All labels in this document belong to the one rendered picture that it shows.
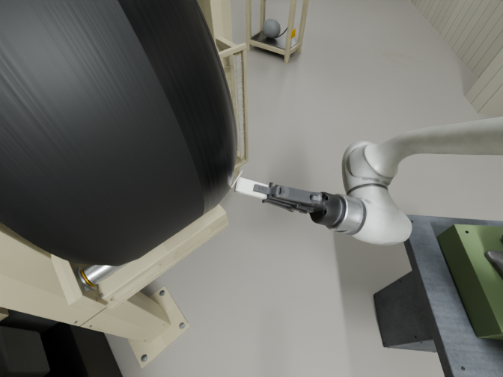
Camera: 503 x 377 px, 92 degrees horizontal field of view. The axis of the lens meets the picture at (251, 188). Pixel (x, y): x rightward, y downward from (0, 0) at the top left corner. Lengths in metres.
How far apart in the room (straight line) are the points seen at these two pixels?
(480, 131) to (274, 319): 1.22
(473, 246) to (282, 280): 0.90
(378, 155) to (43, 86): 0.62
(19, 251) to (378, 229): 0.72
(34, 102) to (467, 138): 0.57
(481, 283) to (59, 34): 1.01
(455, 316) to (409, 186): 1.30
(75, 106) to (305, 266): 1.43
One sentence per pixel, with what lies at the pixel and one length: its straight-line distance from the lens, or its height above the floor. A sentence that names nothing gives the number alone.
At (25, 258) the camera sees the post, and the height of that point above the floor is 0.99.
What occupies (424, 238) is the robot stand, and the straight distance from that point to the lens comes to 1.07.
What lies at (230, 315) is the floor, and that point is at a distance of 1.47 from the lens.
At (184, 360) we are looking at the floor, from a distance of 1.48.
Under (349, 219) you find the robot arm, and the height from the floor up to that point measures 0.97.
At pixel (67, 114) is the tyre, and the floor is 1.31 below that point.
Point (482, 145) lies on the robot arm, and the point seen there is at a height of 1.17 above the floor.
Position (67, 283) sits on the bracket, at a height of 0.95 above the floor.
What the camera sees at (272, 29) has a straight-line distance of 3.38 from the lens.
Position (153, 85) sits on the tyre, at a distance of 0.28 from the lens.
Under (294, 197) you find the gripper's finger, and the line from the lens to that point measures 0.50.
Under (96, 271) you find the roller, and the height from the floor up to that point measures 0.92.
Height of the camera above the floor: 1.45
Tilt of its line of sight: 54 degrees down
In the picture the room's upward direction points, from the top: straight up
